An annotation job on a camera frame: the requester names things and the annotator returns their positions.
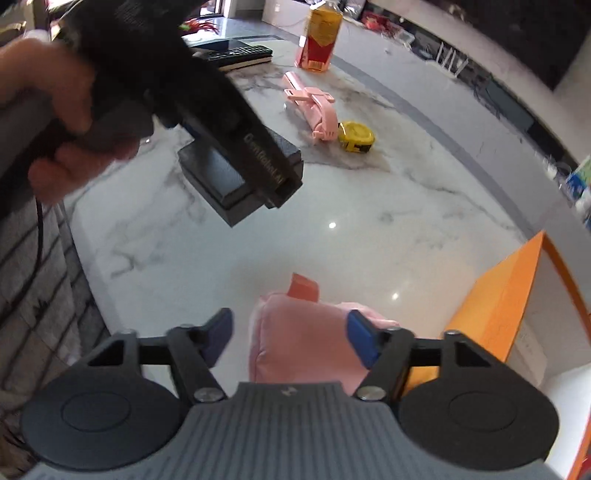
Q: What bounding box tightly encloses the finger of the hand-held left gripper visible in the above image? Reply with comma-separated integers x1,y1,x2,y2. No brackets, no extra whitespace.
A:
263,172,304,210

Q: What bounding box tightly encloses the yellow tape measure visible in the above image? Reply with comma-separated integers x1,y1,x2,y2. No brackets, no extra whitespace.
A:
338,121,376,154

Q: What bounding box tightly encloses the pink pouch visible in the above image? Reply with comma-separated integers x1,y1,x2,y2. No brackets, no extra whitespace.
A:
249,292,400,397

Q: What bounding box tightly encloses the grey striped rug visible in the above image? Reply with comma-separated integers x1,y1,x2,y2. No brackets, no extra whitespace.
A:
0,203,114,480

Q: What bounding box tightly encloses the orange cardboard box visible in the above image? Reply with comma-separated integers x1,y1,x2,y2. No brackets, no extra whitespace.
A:
406,231,591,480

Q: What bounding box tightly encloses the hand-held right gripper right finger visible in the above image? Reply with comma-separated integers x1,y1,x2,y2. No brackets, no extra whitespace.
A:
346,310,491,402

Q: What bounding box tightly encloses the black remote control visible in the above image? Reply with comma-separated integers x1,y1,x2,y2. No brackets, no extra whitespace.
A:
203,45,273,64

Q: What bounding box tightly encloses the person's left hand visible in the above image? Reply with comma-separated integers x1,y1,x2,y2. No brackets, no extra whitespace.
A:
0,37,141,205

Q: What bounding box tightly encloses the pink folding stick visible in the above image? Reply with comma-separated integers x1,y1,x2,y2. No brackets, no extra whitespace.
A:
281,71,343,144

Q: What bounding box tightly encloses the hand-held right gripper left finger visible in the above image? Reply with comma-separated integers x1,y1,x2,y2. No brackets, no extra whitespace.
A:
87,307,234,405

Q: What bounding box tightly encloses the black cable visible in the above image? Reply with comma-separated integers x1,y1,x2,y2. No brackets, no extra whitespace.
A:
0,200,48,324

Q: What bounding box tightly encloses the white and blue box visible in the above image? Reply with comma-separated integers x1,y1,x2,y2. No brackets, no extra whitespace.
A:
182,38,230,52

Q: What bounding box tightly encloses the red feather toy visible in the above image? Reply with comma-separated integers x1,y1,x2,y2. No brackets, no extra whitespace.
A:
184,17,219,34

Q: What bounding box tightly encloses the black box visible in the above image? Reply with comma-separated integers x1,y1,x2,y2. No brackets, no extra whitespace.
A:
178,127,304,228

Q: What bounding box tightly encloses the white marble bench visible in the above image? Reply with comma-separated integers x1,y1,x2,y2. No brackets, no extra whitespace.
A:
263,0,591,195

